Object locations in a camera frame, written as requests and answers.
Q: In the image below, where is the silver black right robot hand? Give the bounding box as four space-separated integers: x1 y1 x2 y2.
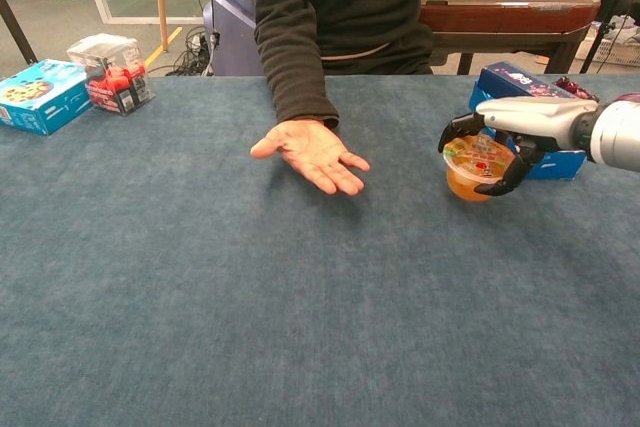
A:
437 95 601 197

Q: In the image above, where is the person's bare hand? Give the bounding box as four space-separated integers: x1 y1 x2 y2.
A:
249 119 372 197

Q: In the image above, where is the round orange snack cup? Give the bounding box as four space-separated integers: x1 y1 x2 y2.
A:
442 134 516 203

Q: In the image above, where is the person's black sleeved forearm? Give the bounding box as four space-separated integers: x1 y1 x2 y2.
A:
253 11 341 131

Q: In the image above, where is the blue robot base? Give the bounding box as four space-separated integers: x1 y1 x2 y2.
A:
202 0 266 77

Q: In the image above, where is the dark blue slim box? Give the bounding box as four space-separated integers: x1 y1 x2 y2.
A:
477 61 584 101

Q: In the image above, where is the dark red grape bunch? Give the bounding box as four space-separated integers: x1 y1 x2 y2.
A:
552 75 600 102

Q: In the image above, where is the blue white snack box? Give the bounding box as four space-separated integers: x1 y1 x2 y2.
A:
468 81 587 182

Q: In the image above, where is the white plastic basket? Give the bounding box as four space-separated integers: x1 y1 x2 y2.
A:
574 21 640 66

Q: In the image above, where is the brown wooden game table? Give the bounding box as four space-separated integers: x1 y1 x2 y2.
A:
418 0 601 76

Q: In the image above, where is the black tripod stand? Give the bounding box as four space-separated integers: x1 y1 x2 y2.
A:
579 0 640 74

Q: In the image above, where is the blue table cloth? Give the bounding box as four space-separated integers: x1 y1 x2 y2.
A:
0 74 640 427

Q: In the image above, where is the clear box with red packs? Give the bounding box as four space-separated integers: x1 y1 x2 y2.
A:
67 32 156 117

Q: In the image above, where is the light blue cookie box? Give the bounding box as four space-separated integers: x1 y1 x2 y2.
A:
0 58 94 137

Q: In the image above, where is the black slanted table leg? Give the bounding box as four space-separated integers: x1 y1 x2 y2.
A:
0 0 39 66

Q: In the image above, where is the tangle of black cables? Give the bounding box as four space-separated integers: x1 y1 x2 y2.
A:
147 26 216 77

